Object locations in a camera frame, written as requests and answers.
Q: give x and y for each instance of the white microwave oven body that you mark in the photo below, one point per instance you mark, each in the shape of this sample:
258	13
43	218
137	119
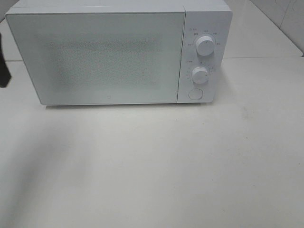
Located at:
201	17

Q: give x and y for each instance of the white microwave door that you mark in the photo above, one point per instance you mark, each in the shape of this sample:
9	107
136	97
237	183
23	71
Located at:
100	59

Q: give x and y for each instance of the white timer knob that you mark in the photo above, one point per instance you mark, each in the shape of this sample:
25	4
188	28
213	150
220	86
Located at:
200	75

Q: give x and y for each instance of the round white door release button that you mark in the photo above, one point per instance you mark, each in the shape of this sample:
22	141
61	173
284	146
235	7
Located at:
195	94

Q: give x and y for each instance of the upper white power knob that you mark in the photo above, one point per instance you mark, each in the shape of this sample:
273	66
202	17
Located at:
205	45

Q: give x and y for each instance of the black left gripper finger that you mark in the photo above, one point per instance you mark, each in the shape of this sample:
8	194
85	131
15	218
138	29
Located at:
5	75

